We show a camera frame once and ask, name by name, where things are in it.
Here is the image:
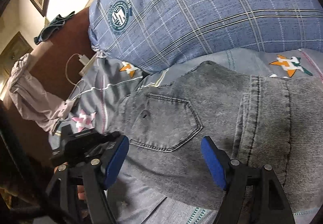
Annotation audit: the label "grey denim pants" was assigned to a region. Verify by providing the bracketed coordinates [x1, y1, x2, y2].
[109, 61, 322, 211]

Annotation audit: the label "person's right hand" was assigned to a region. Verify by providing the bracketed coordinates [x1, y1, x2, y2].
[52, 163, 88, 202]

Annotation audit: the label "brown wooden headboard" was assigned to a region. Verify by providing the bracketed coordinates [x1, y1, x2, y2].
[1, 8, 94, 190]

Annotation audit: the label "pink grey garment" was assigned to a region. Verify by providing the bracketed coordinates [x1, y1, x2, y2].
[7, 53, 75, 133]

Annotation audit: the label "dark teal cloth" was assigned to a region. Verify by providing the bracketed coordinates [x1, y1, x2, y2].
[33, 11, 75, 45]

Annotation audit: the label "blue plaid pillow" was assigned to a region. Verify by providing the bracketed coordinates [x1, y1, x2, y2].
[89, 0, 322, 72]

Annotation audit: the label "white charger with cable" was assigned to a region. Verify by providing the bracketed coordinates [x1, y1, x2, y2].
[65, 53, 97, 99]

